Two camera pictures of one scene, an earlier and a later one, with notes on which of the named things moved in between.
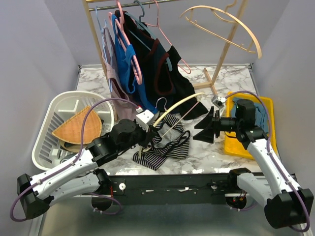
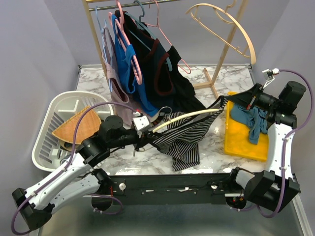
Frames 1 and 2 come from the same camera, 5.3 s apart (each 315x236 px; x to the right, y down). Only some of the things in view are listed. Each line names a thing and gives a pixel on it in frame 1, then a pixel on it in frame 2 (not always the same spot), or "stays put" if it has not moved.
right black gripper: x=207 y=134 to x=247 y=98
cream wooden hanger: x=199 y=96 to x=184 y=118
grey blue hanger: x=139 y=23 stays put
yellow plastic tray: x=233 y=145 stays put
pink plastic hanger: x=129 y=49 stays put
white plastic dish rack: x=47 y=153 stays put
